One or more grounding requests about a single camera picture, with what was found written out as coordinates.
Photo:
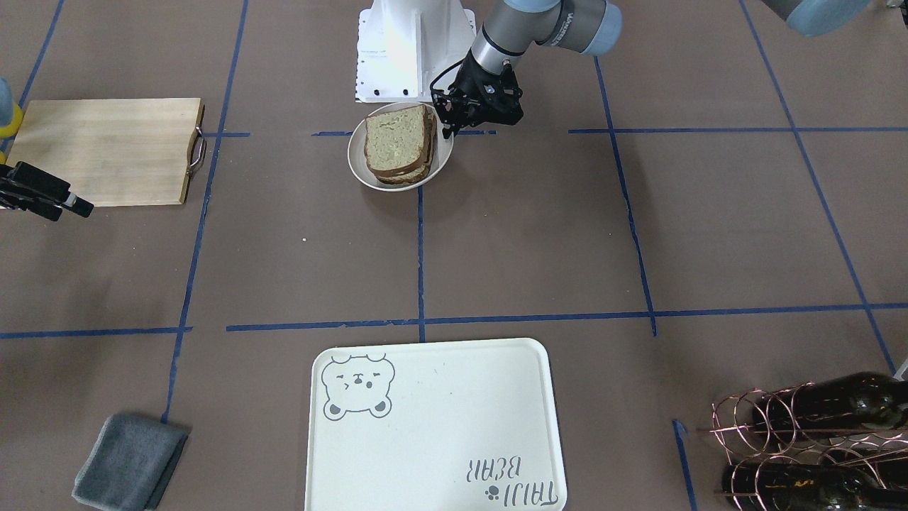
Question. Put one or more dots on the cream bear tray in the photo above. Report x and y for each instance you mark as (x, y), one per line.
(456, 425)

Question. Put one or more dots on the grey folded cloth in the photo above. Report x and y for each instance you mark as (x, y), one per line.
(130, 465)

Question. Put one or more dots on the dark wine bottle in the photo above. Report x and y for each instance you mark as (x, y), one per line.
(838, 481)
(859, 402)

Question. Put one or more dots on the copper wire bottle rack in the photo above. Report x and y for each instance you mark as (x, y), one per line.
(732, 427)

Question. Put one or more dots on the bread slice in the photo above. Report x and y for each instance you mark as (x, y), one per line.
(408, 174)
(397, 139)

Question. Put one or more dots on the dark wine bottle upper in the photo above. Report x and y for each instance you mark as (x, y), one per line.
(859, 402)

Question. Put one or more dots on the dark wine bottle lower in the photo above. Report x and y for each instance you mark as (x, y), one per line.
(838, 481)

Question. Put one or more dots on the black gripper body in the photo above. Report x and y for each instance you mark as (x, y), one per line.
(470, 79)
(33, 186)

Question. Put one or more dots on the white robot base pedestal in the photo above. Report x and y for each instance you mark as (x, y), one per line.
(404, 45)

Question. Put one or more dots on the white plate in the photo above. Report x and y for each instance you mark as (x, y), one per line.
(441, 151)

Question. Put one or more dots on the wooden cutting board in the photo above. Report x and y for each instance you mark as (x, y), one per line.
(115, 152)

